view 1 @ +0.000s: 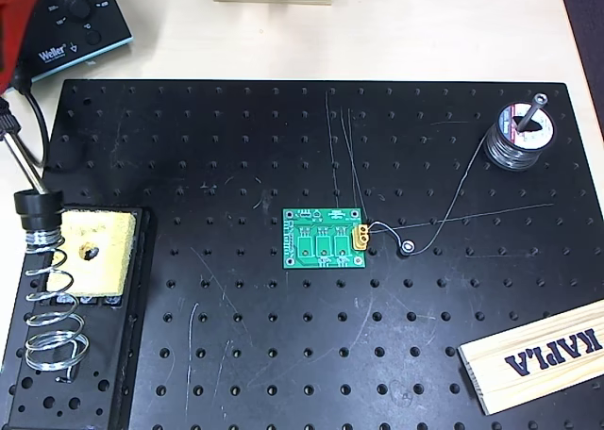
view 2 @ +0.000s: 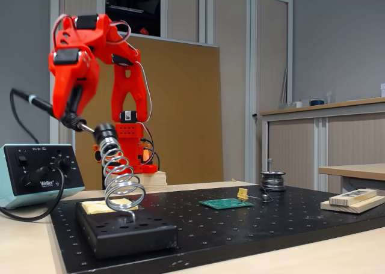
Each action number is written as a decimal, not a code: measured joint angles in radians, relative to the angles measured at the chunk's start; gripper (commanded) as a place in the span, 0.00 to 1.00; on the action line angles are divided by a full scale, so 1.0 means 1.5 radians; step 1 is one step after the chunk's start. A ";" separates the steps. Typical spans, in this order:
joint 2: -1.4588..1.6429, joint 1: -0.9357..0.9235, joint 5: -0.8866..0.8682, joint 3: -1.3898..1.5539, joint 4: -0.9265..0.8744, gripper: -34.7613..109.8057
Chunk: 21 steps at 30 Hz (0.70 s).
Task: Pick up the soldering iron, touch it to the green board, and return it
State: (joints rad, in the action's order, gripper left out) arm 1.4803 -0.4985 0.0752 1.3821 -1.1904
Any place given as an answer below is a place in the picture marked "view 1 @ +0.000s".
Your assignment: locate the metal spool post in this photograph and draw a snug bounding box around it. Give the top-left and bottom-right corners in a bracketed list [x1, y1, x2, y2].
[516, 92, 548, 134]

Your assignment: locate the printed wooden plank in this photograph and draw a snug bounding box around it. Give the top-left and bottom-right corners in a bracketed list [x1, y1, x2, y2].
[457, 300, 604, 416]

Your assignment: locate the black soldering iron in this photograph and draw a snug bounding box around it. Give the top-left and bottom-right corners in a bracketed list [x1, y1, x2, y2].
[0, 94, 48, 198]

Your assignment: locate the soldering iron spring stand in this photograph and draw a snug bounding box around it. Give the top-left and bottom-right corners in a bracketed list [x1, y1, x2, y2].
[0, 206, 159, 430]

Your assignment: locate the green circuit board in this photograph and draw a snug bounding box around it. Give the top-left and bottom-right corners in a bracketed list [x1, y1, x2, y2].
[281, 207, 368, 270]

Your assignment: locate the solder wire spool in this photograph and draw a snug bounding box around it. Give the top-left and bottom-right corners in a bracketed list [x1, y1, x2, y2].
[483, 100, 558, 172]

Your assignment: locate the metal spring iron holder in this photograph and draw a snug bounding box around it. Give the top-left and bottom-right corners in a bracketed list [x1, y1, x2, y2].
[12, 189, 91, 384]

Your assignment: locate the black perforated breadboard plate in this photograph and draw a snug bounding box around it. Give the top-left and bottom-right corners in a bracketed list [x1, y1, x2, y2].
[35, 78, 604, 430]

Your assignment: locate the teal black soldering station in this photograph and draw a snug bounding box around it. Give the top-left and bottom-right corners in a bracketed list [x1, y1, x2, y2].
[8, 0, 134, 85]

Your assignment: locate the yellow cleaning sponge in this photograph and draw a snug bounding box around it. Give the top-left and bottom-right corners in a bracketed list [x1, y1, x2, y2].
[51, 210, 138, 299]

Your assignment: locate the thin solder wire strand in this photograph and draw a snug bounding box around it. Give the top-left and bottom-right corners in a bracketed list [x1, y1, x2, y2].
[365, 137, 490, 256]

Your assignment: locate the yellow power connector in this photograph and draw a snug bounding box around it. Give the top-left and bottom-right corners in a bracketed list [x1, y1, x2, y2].
[349, 222, 372, 252]

